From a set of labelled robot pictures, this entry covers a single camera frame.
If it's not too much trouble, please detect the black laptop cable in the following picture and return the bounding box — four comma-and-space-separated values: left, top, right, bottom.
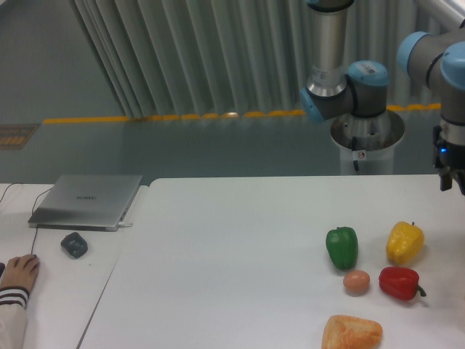
0, 182, 55, 203

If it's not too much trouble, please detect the green bell pepper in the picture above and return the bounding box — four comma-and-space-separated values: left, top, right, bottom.
325, 227, 358, 270

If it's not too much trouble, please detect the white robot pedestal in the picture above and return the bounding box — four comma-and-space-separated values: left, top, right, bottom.
330, 110, 405, 175

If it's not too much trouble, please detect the white laptop dongle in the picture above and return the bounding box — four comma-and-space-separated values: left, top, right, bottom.
118, 222, 133, 228

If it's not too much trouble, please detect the grey pleated curtain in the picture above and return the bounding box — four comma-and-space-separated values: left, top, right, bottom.
67, 0, 465, 120

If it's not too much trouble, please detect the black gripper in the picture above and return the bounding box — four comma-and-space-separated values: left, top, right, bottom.
433, 120, 465, 196

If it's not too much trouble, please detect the silver closed laptop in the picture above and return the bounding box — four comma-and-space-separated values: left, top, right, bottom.
28, 174, 142, 231

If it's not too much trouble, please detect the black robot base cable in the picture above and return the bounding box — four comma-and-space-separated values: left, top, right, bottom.
350, 136, 360, 172

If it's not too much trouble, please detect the person's hand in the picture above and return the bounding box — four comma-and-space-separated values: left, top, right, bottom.
1, 254, 40, 293

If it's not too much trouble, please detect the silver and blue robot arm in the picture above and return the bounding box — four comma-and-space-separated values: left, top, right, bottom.
300, 1, 464, 190

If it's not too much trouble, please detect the black mouse cable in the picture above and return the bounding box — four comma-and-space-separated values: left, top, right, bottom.
28, 225, 39, 257

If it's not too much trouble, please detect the triangular orange bread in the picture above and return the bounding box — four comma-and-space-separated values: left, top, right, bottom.
321, 315, 383, 349

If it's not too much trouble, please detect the white sleeve forearm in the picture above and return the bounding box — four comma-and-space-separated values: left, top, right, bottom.
0, 286, 29, 348

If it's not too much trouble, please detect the brown egg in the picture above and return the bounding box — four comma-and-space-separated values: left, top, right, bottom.
343, 270, 371, 294

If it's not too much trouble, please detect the red bell pepper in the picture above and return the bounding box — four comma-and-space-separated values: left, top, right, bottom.
379, 266, 426, 301

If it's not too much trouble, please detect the yellow bell pepper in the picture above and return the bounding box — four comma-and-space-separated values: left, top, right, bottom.
386, 221, 425, 265

